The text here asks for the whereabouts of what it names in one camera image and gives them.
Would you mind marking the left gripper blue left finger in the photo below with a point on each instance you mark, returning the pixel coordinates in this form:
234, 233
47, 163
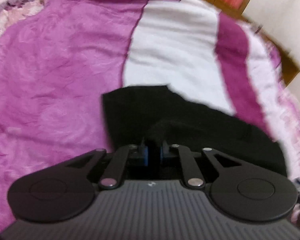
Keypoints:
144, 152

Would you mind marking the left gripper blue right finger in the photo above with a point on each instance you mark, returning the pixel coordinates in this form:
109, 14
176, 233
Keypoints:
165, 150

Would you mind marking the black knit cardigan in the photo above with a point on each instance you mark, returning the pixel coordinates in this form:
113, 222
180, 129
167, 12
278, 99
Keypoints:
154, 114

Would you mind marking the purple white bed cover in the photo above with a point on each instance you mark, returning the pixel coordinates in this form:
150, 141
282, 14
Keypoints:
58, 57

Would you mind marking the brown wooden footboard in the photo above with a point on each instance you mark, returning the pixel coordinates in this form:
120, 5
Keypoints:
267, 16

